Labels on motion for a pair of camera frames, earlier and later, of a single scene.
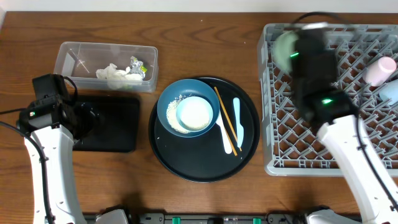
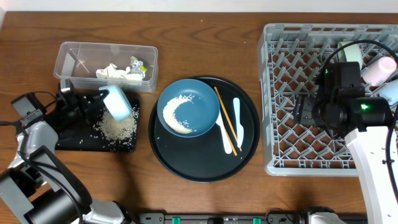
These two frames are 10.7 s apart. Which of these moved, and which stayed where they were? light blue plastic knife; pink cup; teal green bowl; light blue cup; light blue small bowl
Moved: light blue small bowl; teal green bowl
Stayed: light blue cup; light blue plastic knife; pink cup
